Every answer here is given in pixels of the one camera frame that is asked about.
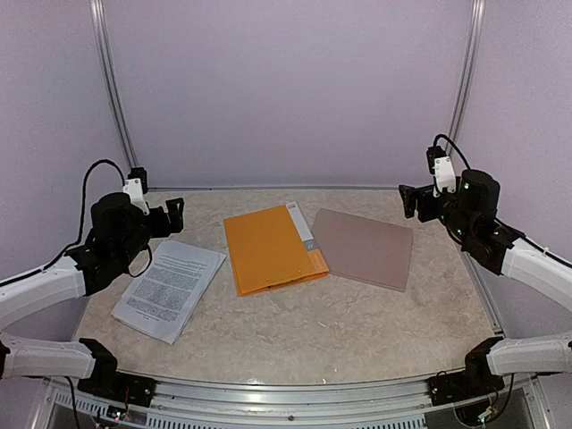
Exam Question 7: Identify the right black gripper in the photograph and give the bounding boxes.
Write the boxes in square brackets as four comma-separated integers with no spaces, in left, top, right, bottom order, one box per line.
[400,184,476,244]

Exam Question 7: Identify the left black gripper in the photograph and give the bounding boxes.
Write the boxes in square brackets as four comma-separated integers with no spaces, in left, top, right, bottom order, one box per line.
[116,198,182,267]

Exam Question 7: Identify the stack of printed papers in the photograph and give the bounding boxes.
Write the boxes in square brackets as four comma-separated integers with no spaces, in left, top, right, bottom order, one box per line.
[112,240,226,345]

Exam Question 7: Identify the orange file folder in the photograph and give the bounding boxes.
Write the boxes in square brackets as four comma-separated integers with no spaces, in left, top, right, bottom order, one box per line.
[223,202,329,297]

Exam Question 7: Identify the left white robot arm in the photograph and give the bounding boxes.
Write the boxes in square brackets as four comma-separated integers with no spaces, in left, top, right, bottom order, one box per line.
[1,192,184,398]

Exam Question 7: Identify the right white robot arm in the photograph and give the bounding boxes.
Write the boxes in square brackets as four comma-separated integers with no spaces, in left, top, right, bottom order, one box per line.
[399,169,571,397]

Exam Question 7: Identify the translucent grey plastic sheet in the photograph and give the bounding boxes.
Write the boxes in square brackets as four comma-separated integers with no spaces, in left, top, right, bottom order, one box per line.
[311,208,413,292]

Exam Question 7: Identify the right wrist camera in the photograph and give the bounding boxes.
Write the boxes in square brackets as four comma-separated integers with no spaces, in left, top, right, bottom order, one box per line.
[426,146,458,198]

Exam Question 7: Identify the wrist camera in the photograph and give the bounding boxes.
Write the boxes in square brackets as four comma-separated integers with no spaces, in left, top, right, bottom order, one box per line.
[426,146,458,198]
[122,167,150,215]

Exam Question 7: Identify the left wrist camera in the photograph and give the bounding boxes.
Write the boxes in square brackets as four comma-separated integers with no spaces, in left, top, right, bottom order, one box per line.
[122,167,150,215]

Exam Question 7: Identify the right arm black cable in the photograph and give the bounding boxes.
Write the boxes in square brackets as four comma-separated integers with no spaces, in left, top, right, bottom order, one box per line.
[433,133,472,172]

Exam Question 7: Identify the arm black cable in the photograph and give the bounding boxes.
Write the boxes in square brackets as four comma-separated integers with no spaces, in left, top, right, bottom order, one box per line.
[433,133,472,172]
[26,160,127,269]

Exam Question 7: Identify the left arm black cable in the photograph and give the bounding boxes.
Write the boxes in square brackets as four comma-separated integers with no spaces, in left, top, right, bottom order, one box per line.
[26,160,127,269]

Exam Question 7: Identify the right aluminium frame post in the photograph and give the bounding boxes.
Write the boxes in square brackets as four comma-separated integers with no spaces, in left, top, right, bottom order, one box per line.
[449,0,486,141]

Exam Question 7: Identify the aluminium frame post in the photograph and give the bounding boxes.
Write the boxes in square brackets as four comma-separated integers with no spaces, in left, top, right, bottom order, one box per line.
[449,0,486,141]
[89,0,139,168]

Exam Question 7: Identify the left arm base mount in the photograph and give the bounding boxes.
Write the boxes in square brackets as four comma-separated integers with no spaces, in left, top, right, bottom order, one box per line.
[77,371,157,408]

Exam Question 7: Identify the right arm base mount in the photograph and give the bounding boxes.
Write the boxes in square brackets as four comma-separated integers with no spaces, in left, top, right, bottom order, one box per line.
[426,371,505,407]

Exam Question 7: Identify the left aluminium frame post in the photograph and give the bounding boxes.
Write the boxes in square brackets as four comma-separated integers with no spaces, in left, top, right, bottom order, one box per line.
[89,0,139,168]

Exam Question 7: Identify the front aluminium rail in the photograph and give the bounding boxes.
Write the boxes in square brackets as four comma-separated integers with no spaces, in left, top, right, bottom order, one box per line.
[30,375,554,428]

